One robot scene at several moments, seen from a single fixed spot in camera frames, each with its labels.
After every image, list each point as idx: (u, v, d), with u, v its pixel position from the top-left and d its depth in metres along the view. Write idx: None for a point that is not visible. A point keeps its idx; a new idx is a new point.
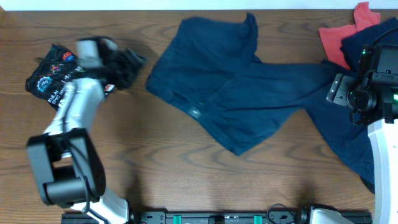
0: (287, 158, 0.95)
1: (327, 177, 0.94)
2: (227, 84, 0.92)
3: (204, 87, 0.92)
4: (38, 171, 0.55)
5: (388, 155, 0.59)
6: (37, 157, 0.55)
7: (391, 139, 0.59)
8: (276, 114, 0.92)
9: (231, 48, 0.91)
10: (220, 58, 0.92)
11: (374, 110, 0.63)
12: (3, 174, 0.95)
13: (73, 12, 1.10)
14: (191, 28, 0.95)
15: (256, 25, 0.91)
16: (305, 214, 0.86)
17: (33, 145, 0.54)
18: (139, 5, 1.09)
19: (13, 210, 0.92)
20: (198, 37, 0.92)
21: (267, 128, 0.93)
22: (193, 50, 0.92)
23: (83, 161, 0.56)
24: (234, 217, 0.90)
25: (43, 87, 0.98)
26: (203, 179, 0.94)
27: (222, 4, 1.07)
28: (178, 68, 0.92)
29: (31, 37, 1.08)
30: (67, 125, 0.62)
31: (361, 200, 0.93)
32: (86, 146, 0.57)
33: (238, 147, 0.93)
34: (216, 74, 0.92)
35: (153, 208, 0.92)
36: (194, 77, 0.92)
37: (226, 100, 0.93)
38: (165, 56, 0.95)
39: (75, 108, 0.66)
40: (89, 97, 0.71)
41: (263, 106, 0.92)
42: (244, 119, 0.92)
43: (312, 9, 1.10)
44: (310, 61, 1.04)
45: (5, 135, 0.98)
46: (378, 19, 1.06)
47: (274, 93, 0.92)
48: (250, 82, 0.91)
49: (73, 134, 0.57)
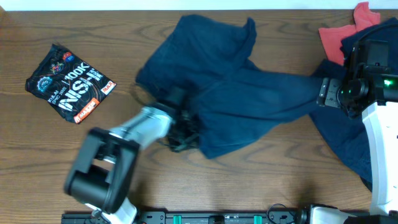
0: (287, 158, 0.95)
1: (327, 177, 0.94)
2: (216, 85, 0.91)
3: (193, 86, 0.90)
4: (80, 157, 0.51)
5: (383, 135, 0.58)
6: (87, 145, 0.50)
7: (384, 119, 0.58)
8: (259, 125, 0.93)
9: (226, 51, 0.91)
10: (212, 58, 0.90)
11: (365, 97, 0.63)
12: (4, 174, 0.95)
13: (73, 12, 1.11)
14: (189, 26, 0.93)
15: (255, 32, 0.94)
16: (305, 215, 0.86)
17: (92, 136, 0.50)
18: (138, 6, 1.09)
19: (14, 210, 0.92)
20: (195, 35, 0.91)
21: (244, 137, 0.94)
22: (188, 48, 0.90)
23: (119, 173, 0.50)
24: (234, 218, 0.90)
25: (43, 87, 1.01)
26: (203, 179, 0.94)
27: (222, 4, 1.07)
28: (170, 64, 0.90)
29: (31, 37, 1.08)
30: (129, 135, 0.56)
31: (360, 200, 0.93)
32: (132, 162, 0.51)
33: (211, 150, 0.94)
34: (207, 74, 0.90)
35: (153, 208, 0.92)
36: (185, 75, 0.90)
37: (212, 102, 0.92)
38: (159, 51, 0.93)
39: (140, 126, 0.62)
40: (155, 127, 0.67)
41: (245, 114, 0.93)
42: (222, 126, 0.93)
43: (312, 9, 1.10)
44: (310, 61, 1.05)
45: (5, 135, 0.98)
46: (378, 19, 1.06)
47: (259, 101, 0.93)
48: (238, 86, 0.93)
49: (129, 147, 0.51)
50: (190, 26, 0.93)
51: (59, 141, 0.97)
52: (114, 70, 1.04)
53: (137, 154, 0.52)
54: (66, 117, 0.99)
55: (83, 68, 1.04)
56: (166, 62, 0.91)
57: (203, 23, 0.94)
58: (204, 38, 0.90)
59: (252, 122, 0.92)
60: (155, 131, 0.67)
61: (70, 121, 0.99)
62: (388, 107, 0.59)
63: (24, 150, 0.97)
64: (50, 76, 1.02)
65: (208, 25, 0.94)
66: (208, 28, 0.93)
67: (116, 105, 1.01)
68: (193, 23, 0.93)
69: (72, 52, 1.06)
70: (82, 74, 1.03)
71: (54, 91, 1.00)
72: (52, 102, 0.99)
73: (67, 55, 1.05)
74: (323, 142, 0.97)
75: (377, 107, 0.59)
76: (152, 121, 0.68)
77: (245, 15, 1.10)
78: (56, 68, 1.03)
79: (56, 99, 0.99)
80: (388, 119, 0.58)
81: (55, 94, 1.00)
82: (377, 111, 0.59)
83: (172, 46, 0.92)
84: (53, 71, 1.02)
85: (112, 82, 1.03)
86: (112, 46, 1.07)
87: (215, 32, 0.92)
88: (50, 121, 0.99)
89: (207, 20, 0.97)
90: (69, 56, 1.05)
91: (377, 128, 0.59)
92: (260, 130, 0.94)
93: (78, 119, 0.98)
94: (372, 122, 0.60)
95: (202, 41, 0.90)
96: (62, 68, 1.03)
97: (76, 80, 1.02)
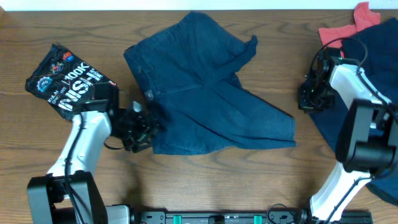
0: (287, 158, 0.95)
1: (328, 177, 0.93)
2: (193, 88, 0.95)
3: (173, 79, 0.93)
4: (36, 211, 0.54)
5: (344, 76, 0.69)
6: (35, 198, 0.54)
7: (344, 70, 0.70)
8: (214, 140, 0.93)
9: (216, 58, 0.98)
10: (202, 61, 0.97)
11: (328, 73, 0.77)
12: (3, 174, 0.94)
13: (73, 12, 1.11)
14: (194, 25, 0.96)
15: (252, 50, 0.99)
16: (306, 214, 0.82)
17: (35, 189, 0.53)
18: (139, 5, 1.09)
19: (13, 210, 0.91)
20: (196, 35, 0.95)
21: (196, 145, 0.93)
22: (184, 43, 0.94)
23: (81, 208, 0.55)
24: (234, 217, 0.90)
25: (43, 87, 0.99)
26: (203, 180, 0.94)
27: (222, 4, 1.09)
28: (161, 53, 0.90)
29: (31, 37, 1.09)
30: (71, 167, 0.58)
31: (362, 200, 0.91)
32: (89, 193, 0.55)
33: (158, 147, 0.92)
34: (189, 73, 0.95)
35: (153, 208, 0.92)
36: (169, 66, 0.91)
37: (181, 102, 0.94)
38: (157, 35, 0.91)
39: (80, 147, 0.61)
40: (96, 135, 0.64)
41: (206, 125, 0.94)
42: (180, 128, 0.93)
43: (312, 9, 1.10)
44: (310, 60, 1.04)
45: (5, 135, 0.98)
46: (378, 20, 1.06)
47: (225, 118, 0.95)
48: (211, 97, 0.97)
49: (78, 178, 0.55)
50: (196, 23, 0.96)
51: (58, 140, 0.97)
52: (114, 70, 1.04)
53: (91, 180, 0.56)
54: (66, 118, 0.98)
55: (83, 68, 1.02)
56: (158, 48, 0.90)
57: (209, 25, 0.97)
58: (204, 40, 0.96)
59: (208, 134, 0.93)
60: (96, 140, 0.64)
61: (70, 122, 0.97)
62: (346, 65, 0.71)
63: (24, 150, 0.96)
64: (50, 76, 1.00)
65: (215, 28, 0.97)
66: (212, 32, 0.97)
67: None
68: (199, 22, 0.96)
69: (72, 52, 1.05)
70: (82, 74, 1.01)
71: (54, 91, 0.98)
72: (52, 102, 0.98)
73: (67, 55, 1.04)
74: (323, 142, 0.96)
75: (337, 66, 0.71)
76: (89, 130, 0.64)
77: (244, 15, 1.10)
78: (56, 68, 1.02)
79: (56, 99, 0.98)
80: (348, 70, 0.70)
81: (55, 94, 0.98)
82: (337, 68, 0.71)
83: (172, 36, 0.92)
84: (53, 71, 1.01)
85: (112, 82, 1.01)
86: (112, 46, 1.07)
87: (219, 38, 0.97)
88: (50, 122, 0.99)
89: (215, 23, 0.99)
90: (69, 56, 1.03)
91: (341, 75, 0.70)
92: (216, 147, 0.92)
93: None
94: (340, 81, 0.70)
95: (200, 42, 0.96)
96: (62, 68, 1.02)
97: (76, 80, 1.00)
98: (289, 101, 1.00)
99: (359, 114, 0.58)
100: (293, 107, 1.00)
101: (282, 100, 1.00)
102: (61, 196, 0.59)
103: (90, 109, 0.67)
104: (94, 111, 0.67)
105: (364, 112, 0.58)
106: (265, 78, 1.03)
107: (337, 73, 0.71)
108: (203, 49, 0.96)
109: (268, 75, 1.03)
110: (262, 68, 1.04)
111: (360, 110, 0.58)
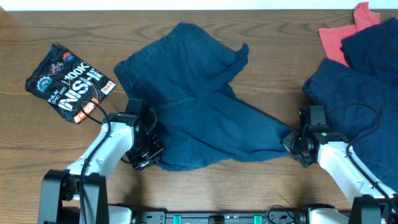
0: (288, 158, 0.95)
1: (327, 177, 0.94)
2: (186, 102, 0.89)
3: (165, 95, 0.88)
4: (43, 206, 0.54)
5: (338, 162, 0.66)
6: (50, 190, 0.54)
7: (333, 153, 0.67)
8: (211, 155, 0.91)
9: (208, 70, 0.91)
10: (194, 73, 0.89)
11: (314, 152, 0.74)
12: (3, 174, 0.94)
13: (73, 12, 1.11)
14: (185, 36, 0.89)
15: (242, 61, 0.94)
16: (305, 216, 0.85)
17: (50, 182, 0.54)
18: (139, 5, 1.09)
19: (13, 210, 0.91)
20: (187, 47, 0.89)
21: (194, 162, 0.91)
22: (175, 55, 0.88)
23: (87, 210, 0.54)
24: (234, 217, 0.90)
25: (43, 87, 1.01)
26: (203, 179, 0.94)
27: (222, 5, 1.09)
28: (152, 67, 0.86)
29: (31, 37, 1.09)
30: (89, 167, 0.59)
31: None
32: (99, 196, 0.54)
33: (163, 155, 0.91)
34: (182, 86, 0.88)
35: (153, 208, 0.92)
36: (160, 81, 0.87)
37: (175, 117, 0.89)
38: (148, 48, 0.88)
39: (101, 152, 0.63)
40: (118, 145, 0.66)
41: (202, 140, 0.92)
42: (177, 141, 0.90)
43: (312, 9, 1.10)
44: (310, 60, 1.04)
45: (5, 135, 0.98)
46: (378, 19, 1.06)
47: (222, 132, 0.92)
48: (206, 108, 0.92)
49: (91, 180, 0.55)
50: (185, 33, 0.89)
51: (58, 141, 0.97)
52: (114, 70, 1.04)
53: (103, 185, 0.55)
54: (66, 117, 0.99)
55: (83, 68, 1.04)
56: (150, 62, 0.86)
57: (198, 35, 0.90)
58: (195, 51, 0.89)
59: (205, 149, 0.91)
60: (117, 150, 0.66)
61: (70, 122, 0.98)
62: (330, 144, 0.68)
63: (24, 150, 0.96)
64: (50, 76, 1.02)
65: (205, 38, 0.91)
66: (202, 43, 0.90)
67: (116, 104, 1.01)
68: (189, 33, 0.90)
69: (72, 52, 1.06)
70: (82, 74, 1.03)
71: (53, 91, 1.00)
72: (52, 102, 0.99)
73: (67, 55, 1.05)
74: None
75: (322, 145, 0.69)
76: (115, 137, 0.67)
77: (244, 15, 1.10)
78: (56, 68, 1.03)
79: (56, 99, 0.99)
80: (337, 152, 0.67)
81: (55, 94, 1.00)
82: (323, 148, 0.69)
83: (162, 48, 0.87)
84: (53, 71, 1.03)
85: (112, 82, 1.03)
86: (112, 46, 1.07)
87: (208, 48, 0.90)
88: (50, 122, 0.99)
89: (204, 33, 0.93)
90: (69, 56, 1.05)
91: (333, 160, 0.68)
92: (212, 160, 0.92)
93: (78, 119, 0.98)
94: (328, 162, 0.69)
95: (191, 53, 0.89)
96: (62, 68, 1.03)
97: (76, 80, 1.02)
98: (289, 101, 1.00)
99: (365, 209, 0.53)
100: (293, 107, 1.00)
101: (282, 100, 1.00)
102: (69, 195, 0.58)
103: (120, 120, 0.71)
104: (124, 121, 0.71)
105: (370, 207, 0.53)
106: (265, 78, 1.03)
107: (324, 154, 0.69)
108: (194, 61, 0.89)
109: (268, 76, 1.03)
110: (263, 67, 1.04)
111: (365, 209, 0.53)
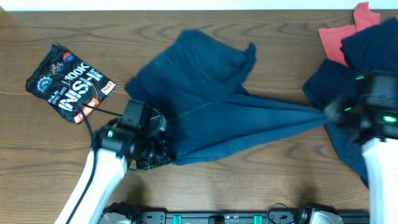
0: (288, 158, 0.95)
1: (327, 178, 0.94)
2: (205, 107, 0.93)
3: (181, 104, 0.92)
4: None
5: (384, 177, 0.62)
6: None
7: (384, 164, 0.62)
8: (234, 143, 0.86)
9: (219, 73, 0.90)
10: (207, 78, 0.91)
11: (367, 132, 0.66)
12: (3, 174, 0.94)
13: (73, 12, 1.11)
14: (189, 41, 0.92)
15: (252, 59, 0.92)
16: (306, 214, 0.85)
17: None
18: (139, 6, 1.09)
19: (13, 210, 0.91)
20: (193, 52, 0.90)
21: (216, 152, 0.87)
22: (185, 64, 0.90)
23: None
24: (234, 217, 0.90)
25: (43, 87, 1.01)
26: (203, 180, 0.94)
27: (222, 5, 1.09)
28: (163, 78, 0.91)
29: (31, 37, 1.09)
30: None
31: (360, 200, 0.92)
32: None
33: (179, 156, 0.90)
34: (198, 95, 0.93)
35: (153, 208, 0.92)
36: (178, 91, 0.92)
37: (197, 123, 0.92)
38: (155, 61, 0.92)
39: (83, 205, 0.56)
40: (103, 188, 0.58)
41: (224, 137, 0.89)
42: (199, 140, 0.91)
43: (312, 9, 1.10)
44: (310, 60, 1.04)
45: (5, 135, 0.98)
46: (377, 19, 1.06)
47: (244, 125, 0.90)
48: (226, 111, 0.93)
49: None
50: (190, 40, 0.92)
51: (59, 141, 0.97)
52: (115, 71, 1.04)
53: None
54: (66, 117, 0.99)
55: (83, 68, 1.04)
56: (161, 73, 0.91)
57: (205, 43, 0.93)
58: (204, 60, 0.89)
59: (227, 136, 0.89)
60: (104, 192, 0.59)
61: (70, 122, 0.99)
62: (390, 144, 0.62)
63: (24, 150, 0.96)
64: (50, 76, 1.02)
65: (211, 43, 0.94)
66: (207, 48, 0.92)
67: (116, 104, 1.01)
68: (194, 40, 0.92)
69: (72, 52, 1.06)
70: (82, 74, 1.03)
71: (54, 92, 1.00)
72: (52, 102, 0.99)
73: (67, 55, 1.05)
74: (323, 142, 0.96)
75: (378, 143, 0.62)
76: (102, 176, 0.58)
77: (244, 15, 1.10)
78: (56, 68, 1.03)
79: (56, 99, 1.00)
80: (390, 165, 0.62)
81: (55, 94, 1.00)
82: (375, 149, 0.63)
83: (168, 58, 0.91)
84: (53, 71, 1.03)
85: (112, 82, 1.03)
86: (112, 46, 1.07)
87: (217, 53, 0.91)
88: (50, 122, 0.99)
89: (210, 39, 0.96)
90: (69, 56, 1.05)
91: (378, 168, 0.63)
92: (236, 149, 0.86)
93: (78, 119, 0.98)
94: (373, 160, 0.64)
95: (201, 62, 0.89)
96: (62, 68, 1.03)
97: (76, 80, 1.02)
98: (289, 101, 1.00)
99: None
100: None
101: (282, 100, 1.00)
102: None
103: (107, 144, 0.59)
104: (111, 143, 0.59)
105: None
106: (265, 78, 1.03)
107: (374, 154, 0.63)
108: (204, 66, 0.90)
109: (268, 76, 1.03)
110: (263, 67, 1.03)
111: None
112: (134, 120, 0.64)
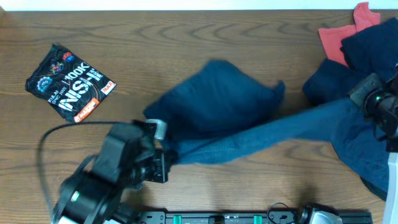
0: (287, 158, 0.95)
1: (327, 178, 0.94)
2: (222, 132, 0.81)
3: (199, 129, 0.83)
4: None
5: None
6: None
7: None
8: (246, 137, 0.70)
9: (244, 104, 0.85)
10: (229, 109, 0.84)
11: None
12: (3, 174, 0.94)
13: (73, 12, 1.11)
14: (216, 73, 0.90)
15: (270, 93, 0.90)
16: (306, 214, 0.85)
17: None
18: (139, 6, 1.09)
19: (13, 210, 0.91)
20: (220, 84, 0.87)
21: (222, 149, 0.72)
22: (208, 94, 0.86)
23: None
24: (234, 218, 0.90)
25: (43, 87, 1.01)
26: (203, 180, 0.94)
27: (222, 5, 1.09)
28: (183, 106, 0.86)
29: (31, 37, 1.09)
30: None
31: (360, 200, 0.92)
32: None
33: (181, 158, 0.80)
34: (219, 121, 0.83)
35: (153, 208, 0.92)
36: (196, 116, 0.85)
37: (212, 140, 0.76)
38: (179, 90, 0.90)
39: None
40: None
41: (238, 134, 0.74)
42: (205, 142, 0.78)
43: (312, 9, 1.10)
44: (310, 60, 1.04)
45: (5, 135, 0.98)
46: (377, 19, 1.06)
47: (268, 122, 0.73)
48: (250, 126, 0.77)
49: None
50: (217, 72, 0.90)
51: (58, 141, 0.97)
52: (115, 71, 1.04)
53: None
54: (66, 117, 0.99)
55: (83, 68, 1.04)
56: (181, 102, 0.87)
57: (231, 73, 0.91)
58: (229, 89, 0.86)
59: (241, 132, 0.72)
60: None
61: (70, 122, 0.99)
62: None
63: (24, 150, 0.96)
64: (50, 76, 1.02)
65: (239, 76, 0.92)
66: (234, 79, 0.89)
67: (116, 104, 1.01)
68: (222, 72, 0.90)
69: (72, 51, 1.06)
70: (82, 74, 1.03)
71: (54, 91, 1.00)
72: (52, 102, 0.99)
73: (67, 55, 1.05)
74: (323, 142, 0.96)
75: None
76: None
77: (244, 15, 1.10)
78: (56, 68, 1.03)
79: (56, 99, 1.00)
80: None
81: (55, 94, 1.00)
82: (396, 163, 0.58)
83: (193, 88, 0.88)
84: (53, 71, 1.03)
85: (112, 82, 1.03)
86: (112, 46, 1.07)
87: (243, 87, 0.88)
88: (50, 122, 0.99)
89: (237, 72, 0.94)
90: (69, 56, 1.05)
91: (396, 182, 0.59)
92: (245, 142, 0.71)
93: (78, 119, 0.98)
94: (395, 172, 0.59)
95: (224, 91, 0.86)
96: (62, 68, 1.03)
97: (76, 80, 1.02)
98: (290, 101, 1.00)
99: None
100: None
101: None
102: None
103: (72, 203, 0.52)
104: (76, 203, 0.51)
105: None
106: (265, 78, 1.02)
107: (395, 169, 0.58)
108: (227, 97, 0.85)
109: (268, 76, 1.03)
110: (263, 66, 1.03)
111: None
112: (111, 165, 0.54)
